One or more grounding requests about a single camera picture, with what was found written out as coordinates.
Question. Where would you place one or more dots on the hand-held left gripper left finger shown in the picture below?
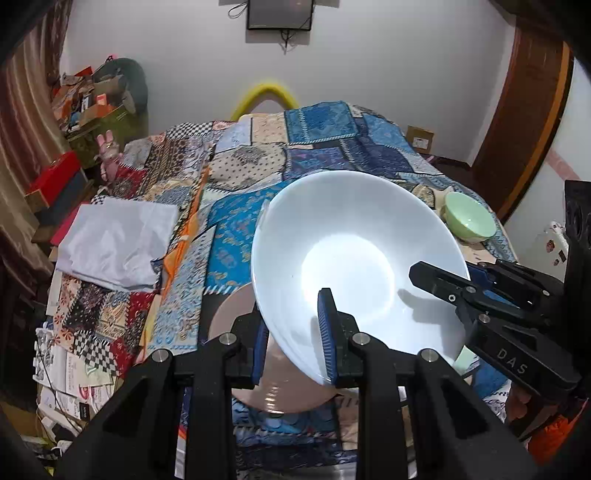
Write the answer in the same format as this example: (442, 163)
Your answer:
(261, 355)

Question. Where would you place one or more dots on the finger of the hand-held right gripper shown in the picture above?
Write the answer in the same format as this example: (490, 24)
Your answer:
(438, 281)
(521, 288)

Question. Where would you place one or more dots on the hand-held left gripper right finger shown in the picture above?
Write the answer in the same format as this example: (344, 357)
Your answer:
(325, 341)

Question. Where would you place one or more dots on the pink plate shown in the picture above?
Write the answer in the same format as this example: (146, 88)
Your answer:
(235, 309)

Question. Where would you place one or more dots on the white spotted bowl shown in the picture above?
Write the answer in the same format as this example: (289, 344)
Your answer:
(360, 258)

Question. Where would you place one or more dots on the person's right hand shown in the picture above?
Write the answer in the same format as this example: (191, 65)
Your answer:
(517, 404)

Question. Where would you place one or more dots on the white stickered appliance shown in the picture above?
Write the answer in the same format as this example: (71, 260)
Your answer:
(551, 244)

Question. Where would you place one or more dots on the green bowl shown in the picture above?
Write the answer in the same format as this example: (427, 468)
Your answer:
(468, 217)

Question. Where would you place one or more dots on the black speaker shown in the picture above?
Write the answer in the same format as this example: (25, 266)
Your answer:
(579, 230)

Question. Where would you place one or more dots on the patchwork blanket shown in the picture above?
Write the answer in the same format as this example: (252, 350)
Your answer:
(240, 230)

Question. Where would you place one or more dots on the small cardboard box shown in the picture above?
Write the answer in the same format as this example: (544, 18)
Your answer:
(420, 140)

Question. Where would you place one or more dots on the wooden door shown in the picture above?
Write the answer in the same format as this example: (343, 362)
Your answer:
(526, 115)

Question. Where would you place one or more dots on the white folded cloth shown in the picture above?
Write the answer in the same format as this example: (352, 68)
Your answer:
(115, 240)

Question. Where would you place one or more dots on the scattered papers pile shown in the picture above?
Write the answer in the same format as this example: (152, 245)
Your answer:
(69, 378)

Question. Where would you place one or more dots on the red book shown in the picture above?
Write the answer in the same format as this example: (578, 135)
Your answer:
(64, 224)

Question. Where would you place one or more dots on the pink bunny toy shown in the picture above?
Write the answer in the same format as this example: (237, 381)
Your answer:
(110, 154)

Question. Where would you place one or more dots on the dark blue box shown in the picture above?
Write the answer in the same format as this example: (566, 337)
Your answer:
(64, 198)

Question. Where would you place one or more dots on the green cardboard box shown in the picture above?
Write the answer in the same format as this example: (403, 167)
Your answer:
(101, 134)

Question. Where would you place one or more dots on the red box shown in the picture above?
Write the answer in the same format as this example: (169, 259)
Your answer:
(53, 177)

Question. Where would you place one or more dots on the pile of cluttered packets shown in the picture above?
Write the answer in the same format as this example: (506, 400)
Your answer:
(85, 99)

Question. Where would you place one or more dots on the striped curtain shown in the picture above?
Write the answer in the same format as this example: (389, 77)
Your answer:
(23, 115)

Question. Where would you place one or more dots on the wall monitor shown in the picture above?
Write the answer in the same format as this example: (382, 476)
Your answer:
(279, 14)

